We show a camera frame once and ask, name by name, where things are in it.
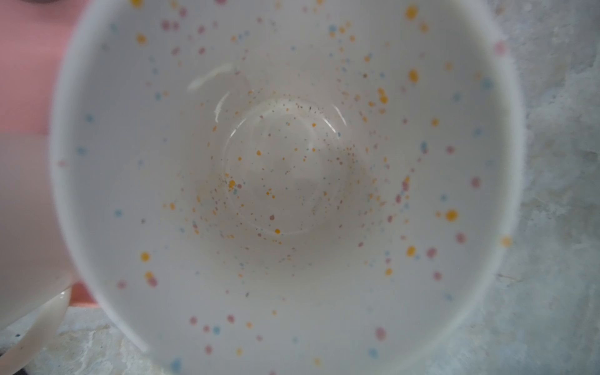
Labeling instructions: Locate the pink plastic tray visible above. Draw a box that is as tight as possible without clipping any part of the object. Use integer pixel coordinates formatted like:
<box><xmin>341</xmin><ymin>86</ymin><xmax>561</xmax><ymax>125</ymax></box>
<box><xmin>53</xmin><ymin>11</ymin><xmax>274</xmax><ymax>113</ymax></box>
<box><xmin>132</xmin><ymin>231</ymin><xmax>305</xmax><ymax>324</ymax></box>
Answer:
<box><xmin>1</xmin><ymin>1</ymin><xmax>97</xmax><ymax>307</ymax></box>

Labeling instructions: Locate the red interior mug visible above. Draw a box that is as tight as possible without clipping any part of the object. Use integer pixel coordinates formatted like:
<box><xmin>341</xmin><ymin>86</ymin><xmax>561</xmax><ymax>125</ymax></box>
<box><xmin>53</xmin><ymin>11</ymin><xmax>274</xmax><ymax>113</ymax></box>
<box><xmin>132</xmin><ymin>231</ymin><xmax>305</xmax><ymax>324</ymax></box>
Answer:
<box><xmin>1</xmin><ymin>134</ymin><xmax>78</xmax><ymax>374</ymax></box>

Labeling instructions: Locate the cream mug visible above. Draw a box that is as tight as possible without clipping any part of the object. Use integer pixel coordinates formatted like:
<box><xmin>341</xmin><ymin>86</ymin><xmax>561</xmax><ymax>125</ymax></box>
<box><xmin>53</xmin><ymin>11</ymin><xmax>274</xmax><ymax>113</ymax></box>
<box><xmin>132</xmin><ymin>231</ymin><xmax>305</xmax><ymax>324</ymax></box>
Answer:
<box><xmin>50</xmin><ymin>1</ymin><xmax>524</xmax><ymax>374</ymax></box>

